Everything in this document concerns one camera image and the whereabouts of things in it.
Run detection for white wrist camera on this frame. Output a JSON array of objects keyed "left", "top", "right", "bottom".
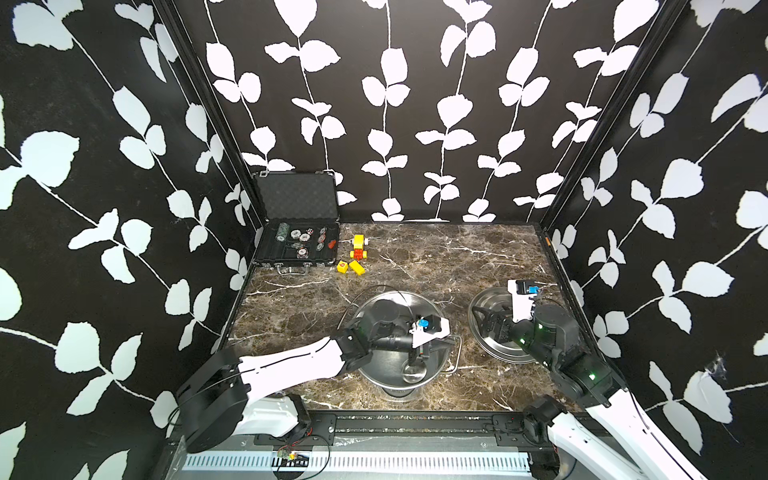
[
  {"left": 507, "top": 280, "right": 540, "bottom": 323},
  {"left": 409, "top": 315, "right": 451, "bottom": 348}
]

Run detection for yellow red toy block figure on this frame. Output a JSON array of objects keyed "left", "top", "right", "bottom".
[{"left": 350, "top": 234, "right": 368, "bottom": 261}]

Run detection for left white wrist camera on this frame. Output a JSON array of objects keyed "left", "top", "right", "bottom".
[{"left": 409, "top": 315, "right": 451, "bottom": 348}]

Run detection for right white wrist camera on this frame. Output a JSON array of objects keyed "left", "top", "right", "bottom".
[{"left": 507, "top": 280, "right": 540, "bottom": 323}]

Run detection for yellow flat toy brick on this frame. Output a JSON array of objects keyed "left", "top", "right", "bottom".
[{"left": 349, "top": 261, "right": 366, "bottom": 276}]

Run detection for white slotted cable duct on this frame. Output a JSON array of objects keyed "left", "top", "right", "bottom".
[{"left": 181, "top": 451, "right": 531, "bottom": 476}]

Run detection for metal ladle spoon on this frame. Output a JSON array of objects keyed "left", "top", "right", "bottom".
[{"left": 402, "top": 355, "right": 428, "bottom": 385}]

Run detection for open black carrying case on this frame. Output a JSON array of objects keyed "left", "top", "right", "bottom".
[{"left": 254, "top": 171, "right": 340, "bottom": 274}]

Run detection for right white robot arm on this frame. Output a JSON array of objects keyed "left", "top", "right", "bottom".
[{"left": 468, "top": 303, "right": 704, "bottom": 479}]

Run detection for stainless steel pot lid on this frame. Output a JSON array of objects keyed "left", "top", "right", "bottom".
[{"left": 468, "top": 280, "right": 547, "bottom": 364}]

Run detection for black front rail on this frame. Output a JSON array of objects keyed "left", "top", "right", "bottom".
[{"left": 236, "top": 410, "right": 553, "bottom": 452}]

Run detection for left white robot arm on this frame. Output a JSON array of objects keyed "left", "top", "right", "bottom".
[{"left": 174, "top": 292, "right": 455, "bottom": 454}]

